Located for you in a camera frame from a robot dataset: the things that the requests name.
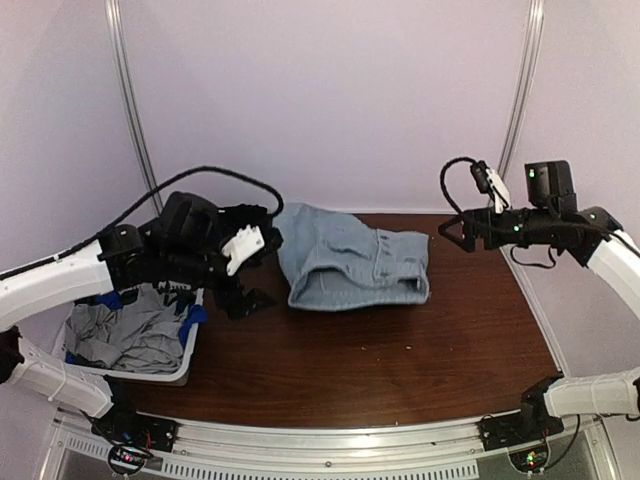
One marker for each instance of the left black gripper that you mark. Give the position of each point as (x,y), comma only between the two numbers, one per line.
(242,304)

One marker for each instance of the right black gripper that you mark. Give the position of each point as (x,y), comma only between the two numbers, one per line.
(473,231)

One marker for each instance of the black t-shirt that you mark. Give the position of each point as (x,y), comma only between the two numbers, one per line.
(234,218)

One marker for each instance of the light blue denim garment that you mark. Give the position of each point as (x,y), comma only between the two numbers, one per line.
(334,262)

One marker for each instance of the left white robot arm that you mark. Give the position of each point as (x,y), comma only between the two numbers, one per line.
(192,245)

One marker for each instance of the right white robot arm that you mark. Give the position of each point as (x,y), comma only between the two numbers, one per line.
(592,237)

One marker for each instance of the white laundry basket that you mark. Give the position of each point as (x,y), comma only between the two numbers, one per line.
(126,297)

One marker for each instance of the blue garment in basket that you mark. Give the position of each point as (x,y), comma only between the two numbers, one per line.
(196,315)

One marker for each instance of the grey garment in basket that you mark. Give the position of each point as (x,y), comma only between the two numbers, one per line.
(139,338)

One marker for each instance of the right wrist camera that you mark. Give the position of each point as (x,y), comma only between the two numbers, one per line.
(489,182)

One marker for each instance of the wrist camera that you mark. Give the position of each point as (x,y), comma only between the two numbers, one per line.
(248,243)
(489,182)

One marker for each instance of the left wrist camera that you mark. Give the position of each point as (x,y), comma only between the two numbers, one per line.
(248,243)

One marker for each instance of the right aluminium frame post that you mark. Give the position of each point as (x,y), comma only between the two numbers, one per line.
(533,34)

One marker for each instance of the aluminium frame post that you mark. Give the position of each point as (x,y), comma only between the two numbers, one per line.
(123,72)
(533,34)

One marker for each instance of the front aluminium rail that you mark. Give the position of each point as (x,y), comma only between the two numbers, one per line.
(441,450)

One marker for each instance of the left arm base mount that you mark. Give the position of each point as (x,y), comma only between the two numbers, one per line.
(145,432)

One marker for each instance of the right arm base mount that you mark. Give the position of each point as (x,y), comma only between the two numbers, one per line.
(509,430)

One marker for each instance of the left aluminium frame post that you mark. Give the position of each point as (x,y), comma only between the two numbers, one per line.
(123,72)

